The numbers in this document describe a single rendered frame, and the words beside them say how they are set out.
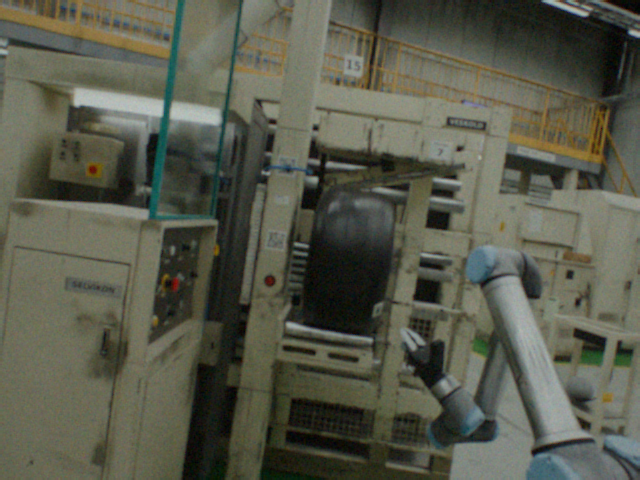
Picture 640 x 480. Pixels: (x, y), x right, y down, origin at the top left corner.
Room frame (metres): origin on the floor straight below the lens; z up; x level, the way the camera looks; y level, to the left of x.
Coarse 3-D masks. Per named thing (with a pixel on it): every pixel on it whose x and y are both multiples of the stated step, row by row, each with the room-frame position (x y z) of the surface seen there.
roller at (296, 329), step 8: (288, 328) 1.84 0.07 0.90; (296, 328) 1.84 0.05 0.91; (304, 328) 1.84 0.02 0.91; (312, 328) 1.84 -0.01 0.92; (320, 328) 1.85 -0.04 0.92; (304, 336) 1.84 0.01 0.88; (312, 336) 1.84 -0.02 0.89; (320, 336) 1.83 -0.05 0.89; (328, 336) 1.83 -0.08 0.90; (336, 336) 1.83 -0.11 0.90; (344, 336) 1.83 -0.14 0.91; (352, 336) 1.83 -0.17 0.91; (360, 336) 1.83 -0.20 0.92; (368, 336) 1.84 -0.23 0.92; (352, 344) 1.84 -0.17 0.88; (360, 344) 1.83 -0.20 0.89; (368, 344) 1.83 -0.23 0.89
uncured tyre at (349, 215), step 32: (352, 192) 1.88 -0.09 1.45; (320, 224) 1.76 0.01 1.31; (352, 224) 1.74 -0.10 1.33; (384, 224) 1.76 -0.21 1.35; (320, 256) 1.71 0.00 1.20; (352, 256) 1.70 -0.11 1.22; (384, 256) 1.72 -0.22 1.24; (320, 288) 1.72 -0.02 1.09; (352, 288) 1.71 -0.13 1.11; (384, 288) 1.74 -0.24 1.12; (320, 320) 1.81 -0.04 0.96; (352, 320) 1.78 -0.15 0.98
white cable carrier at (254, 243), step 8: (256, 192) 1.93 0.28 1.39; (264, 192) 1.97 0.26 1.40; (256, 200) 1.93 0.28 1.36; (264, 200) 1.98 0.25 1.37; (256, 208) 1.93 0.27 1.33; (256, 216) 1.93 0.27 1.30; (256, 224) 1.96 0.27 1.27; (256, 232) 1.96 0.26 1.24; (256, 240) 1.93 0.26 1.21; (248, 248) 1.93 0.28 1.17; (256, 248) 1.97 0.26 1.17; (248, 256) 1.93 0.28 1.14; (248, 264) 1.93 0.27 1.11; (248, 272) 1.94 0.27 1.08; (248, 280) 1.97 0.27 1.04; (248, 288) 1.96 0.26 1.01; (248, 296) 1.97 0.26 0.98
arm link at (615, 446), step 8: (608, 440) 1.19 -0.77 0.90; (616, 440) 1.20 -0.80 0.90; (624, 440) 1.22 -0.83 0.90; (632, 440) 1.23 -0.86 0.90; (608, 448) 1.18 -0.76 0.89; (616, 448) 1.15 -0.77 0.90; (624, 448) 1.16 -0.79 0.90; (632, 448) 1.17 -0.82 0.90; (616, 456) 1.15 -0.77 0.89; (624, 456) 1.13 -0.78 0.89; (632, 456) 1.12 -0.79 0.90; (624, 464) 1.12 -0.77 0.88; (632, 464) 1.12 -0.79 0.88; (632, 472) 1.11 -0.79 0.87
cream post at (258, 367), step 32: (320, 0) 1.92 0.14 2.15; (320, 32) 1.92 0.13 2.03; (288, 64) 1.92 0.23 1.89; (320, 64) 1.98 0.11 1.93; (288, 96) 1.92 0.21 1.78; (288, 128) 1.92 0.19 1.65; (288, 192) 1.92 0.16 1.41; (288, 224) 1.92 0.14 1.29; (288, 256) 1.92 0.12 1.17; (256, 288) 1.92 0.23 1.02; (256, 320) 1.92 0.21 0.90; (256, 352) 1.92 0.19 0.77; (256, 384) 1.92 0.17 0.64; (256, 416) 1.92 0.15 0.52; (256, 448) 1.92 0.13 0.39
